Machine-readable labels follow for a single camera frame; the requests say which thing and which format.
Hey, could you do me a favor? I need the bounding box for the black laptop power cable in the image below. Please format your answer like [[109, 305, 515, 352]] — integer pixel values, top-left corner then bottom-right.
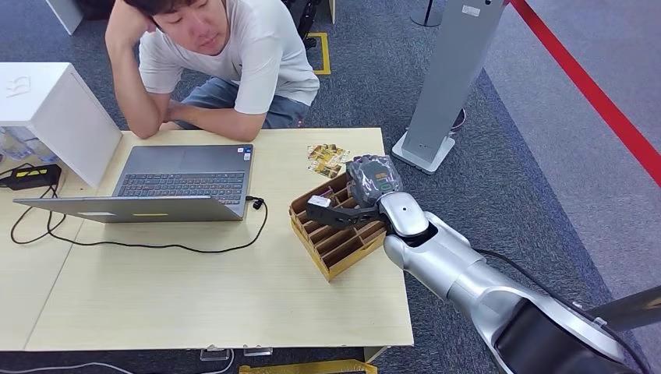
[[10, 183, 270, 255]]

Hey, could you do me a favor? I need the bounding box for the white cable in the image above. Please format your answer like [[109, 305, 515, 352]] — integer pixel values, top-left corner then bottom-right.
[[0, 350, 236, 374]]

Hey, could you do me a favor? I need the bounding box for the white cabinet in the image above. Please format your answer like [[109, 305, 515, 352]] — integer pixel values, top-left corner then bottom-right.
[[0, 62, 123, 189]]

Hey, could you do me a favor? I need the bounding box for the white furniture panel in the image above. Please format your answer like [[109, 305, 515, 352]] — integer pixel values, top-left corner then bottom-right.
[[44, 0, 84, 36]]

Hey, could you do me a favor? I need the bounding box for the black round stand base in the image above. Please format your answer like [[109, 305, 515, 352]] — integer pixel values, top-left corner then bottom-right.
[[410, 0, 445, 28]]

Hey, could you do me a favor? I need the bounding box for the grey laptop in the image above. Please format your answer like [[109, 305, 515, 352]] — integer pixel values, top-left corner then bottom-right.
[[13, 144, 255, 224]]

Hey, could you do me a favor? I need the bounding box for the person's left hand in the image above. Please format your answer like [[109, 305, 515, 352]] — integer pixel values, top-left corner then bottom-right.
[[158, 101, 185, 132]]

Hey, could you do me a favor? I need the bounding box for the person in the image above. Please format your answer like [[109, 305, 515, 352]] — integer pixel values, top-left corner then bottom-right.
[[104, 0, 321, 143]]

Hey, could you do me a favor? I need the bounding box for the dark grey metal bar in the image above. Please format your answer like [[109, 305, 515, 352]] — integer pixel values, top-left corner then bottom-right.
[[587, 285, 661, 333]]

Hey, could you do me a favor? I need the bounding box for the black power adapter yellow label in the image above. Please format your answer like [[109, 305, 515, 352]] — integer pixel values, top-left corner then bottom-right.
[[0, 164, 63, 192]]

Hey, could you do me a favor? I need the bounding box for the person's right hand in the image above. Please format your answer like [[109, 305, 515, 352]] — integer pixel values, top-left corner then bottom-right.
[[105, 0, 156, 42]]

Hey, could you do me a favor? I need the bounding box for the red barrier belt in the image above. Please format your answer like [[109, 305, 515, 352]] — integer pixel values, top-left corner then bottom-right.
[[508, 0, 661, 188]]

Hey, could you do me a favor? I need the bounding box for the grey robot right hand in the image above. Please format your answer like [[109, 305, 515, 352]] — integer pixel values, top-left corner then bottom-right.
[[306, 153, 404, 231]]

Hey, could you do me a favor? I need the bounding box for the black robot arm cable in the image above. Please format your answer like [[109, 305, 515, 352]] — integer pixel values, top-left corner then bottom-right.
[[474, 249, 652, 374]]

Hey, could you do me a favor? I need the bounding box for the clear plastic bottle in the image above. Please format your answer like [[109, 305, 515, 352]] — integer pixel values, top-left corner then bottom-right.
[[21, 135, 59, 165], [0, 126, 33, 162]]

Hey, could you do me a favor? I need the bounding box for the yellow flat object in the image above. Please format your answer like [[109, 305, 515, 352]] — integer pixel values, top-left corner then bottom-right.
[[239, 360, 379, 374]]

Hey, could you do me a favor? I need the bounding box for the wooden card holder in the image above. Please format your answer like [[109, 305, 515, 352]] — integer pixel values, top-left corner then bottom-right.
[[288, 172, 389, 282]]

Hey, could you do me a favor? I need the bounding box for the grey floor pillar stand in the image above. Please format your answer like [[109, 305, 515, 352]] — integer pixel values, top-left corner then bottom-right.
[[391, 0, 510, 175]]

